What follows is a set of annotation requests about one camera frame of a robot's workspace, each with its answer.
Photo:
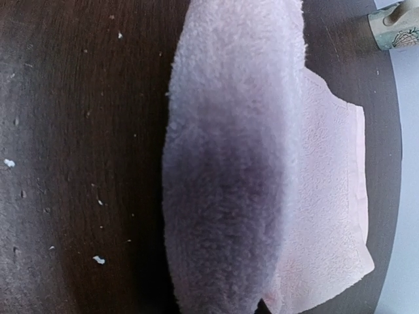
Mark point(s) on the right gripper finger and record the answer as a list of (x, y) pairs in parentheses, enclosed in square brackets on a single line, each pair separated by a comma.
[(262, 308)]

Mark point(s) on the pink towel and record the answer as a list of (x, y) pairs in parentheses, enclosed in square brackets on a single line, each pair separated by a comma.
[(263, 168)]

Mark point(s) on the beige ceramic mug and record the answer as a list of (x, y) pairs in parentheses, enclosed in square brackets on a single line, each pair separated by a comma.
[(395, 26)]

